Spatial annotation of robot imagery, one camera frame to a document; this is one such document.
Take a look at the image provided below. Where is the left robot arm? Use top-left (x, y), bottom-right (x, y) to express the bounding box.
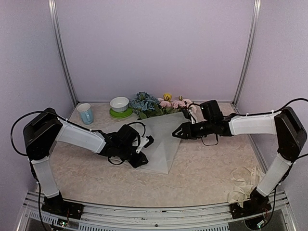
top-left (10, 108), bottom-right (154, 219)

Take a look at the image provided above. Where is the light blue mug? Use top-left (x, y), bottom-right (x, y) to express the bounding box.
top-left (77, 103), bottom-right (94, 125)

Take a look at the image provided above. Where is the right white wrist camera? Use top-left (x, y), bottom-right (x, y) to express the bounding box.
top-left (181, 103), bottom-right (197, 124)

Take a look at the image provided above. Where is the cream ribbon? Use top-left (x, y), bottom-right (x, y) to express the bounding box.
top-left (227, 165), bottom-right (265, 208)

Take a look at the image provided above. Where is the white bowl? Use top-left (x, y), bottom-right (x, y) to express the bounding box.
top-left (110, 97), bottom-right (129, 113)

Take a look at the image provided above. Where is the aluminium front rail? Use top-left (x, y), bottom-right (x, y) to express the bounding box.
top-left (14, 191), bottom-right (299, 231)

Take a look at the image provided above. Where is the green plate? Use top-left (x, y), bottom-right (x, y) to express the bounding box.
top-left (109, 107), bottom-right (133, 119)

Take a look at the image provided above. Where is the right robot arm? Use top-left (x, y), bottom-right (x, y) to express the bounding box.
top-left (172, 98), bottom-right (308, 231)

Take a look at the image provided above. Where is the left aluminium frame post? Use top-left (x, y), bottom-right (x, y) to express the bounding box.
top-left (48, 0), bottom-right (79, 107)

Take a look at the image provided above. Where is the blue hydrangea fake flower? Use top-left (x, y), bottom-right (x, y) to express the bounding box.
top-left (129, 92), bottom-right (163, 120)

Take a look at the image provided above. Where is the right aluminium frame post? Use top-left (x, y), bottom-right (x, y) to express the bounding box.
top-left (232, 0), bottom-right (261, 107)

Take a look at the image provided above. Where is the aluminium frame post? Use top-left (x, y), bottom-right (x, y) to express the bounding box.
top-left (232, 0), bottom-right (261, 107)
top-left (48, 0), bottom-right (79, 107)

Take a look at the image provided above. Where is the yellow fake flower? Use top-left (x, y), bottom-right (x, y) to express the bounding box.
top-left (163, 93), bottom-right (172, 102)

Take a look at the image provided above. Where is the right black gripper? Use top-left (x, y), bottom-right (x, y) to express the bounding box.
top-left (171, 119), bottom-right (213, 141)

